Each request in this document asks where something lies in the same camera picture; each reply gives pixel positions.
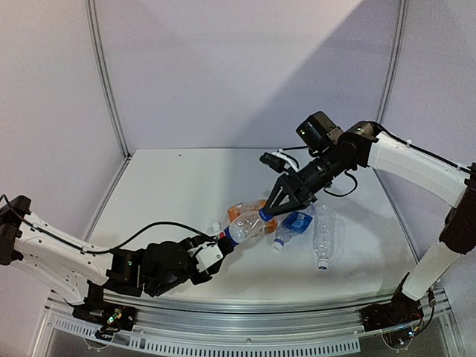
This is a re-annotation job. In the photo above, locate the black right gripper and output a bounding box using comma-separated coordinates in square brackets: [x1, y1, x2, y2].
[262, 146, 350, 217]

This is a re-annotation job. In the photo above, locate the Pepsi bottle blue label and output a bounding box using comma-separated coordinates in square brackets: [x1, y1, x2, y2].
[217, 210, 274, 246]

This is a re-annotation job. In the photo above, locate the blue Pepsi bottle cap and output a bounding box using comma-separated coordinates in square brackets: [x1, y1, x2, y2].
[258, 209, 274, 222]

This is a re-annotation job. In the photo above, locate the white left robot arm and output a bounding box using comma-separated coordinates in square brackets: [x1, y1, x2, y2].
[1, 196, 236, 323]

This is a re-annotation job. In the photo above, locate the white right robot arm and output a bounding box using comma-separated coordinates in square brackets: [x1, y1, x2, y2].
[260, 112, 475, 324]

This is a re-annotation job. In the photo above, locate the blue label crushed water bottle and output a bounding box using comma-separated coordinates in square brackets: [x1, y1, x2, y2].
[271, 208, 315, 251]

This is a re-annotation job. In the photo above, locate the orange label crushed bottle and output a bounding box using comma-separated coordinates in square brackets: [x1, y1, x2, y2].
[212, 199, 277, 244]

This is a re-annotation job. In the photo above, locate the clear unlabelled plastic bottle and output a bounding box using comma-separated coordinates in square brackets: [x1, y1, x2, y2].
[312, 205, 344, 271]

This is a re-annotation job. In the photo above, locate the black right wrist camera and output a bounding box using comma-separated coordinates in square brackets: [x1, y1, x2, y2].
[260, 149, 299, 173]

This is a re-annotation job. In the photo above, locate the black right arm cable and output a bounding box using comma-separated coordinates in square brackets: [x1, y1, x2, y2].
[282, 143, 360, 196]

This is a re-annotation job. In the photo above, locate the aluminium table front rail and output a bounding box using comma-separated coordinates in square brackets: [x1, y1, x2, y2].
[33, 289, 465, 356]

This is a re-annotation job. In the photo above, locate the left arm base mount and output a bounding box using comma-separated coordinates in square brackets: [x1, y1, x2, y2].
[72, 280, 138, 341]

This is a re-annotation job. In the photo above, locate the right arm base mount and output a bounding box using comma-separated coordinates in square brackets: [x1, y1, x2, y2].
[358, 278, 436, 348]

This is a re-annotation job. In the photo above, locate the right aluminium corner post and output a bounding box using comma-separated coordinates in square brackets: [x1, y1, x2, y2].
[376, 0, 409, 123]

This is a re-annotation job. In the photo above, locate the aluminium corner post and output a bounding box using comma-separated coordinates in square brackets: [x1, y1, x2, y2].
[84, 0, 132, 160]
[376, 0, 409, 123]

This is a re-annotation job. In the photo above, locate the left aluminium corner post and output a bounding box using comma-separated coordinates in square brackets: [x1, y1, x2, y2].
[84, 0, 132, 160]

